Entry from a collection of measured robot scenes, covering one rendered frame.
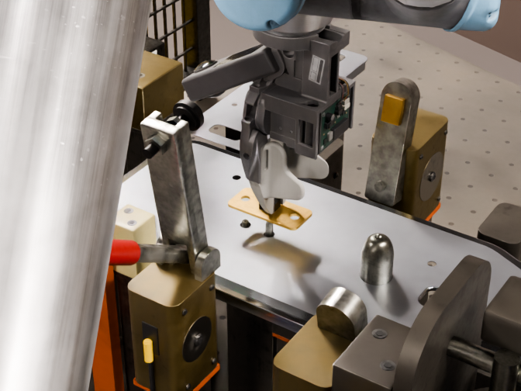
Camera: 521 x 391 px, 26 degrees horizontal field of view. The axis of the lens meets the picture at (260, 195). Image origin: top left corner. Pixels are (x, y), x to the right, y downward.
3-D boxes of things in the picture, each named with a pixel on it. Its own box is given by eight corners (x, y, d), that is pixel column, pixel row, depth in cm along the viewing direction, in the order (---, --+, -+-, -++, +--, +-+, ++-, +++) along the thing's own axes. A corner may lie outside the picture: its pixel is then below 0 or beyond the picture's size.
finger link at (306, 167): (319, 219, 114) (319, 143, 108) (270, 199, 116) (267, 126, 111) (335, 202, 116) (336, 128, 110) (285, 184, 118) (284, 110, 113)
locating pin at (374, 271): (396, 285, 113) (401, 231, 109) (381, 302, 111) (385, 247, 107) (368, 274, 115) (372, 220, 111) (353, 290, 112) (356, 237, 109)
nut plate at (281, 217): (314, 213, 115) (314, 203, 115) (295, 232, 113) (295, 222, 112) (246, 188, 119) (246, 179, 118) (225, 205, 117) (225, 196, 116)
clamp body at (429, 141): (438, 337, 150) (465, 108, 130) (397, 389, 142) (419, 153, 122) (394, 319, 153) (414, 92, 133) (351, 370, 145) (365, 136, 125)
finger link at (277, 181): (294, 240, 110) (300, 158, 106) (243, 220, 113) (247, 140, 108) (310, 226, 113) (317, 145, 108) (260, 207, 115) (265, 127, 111)
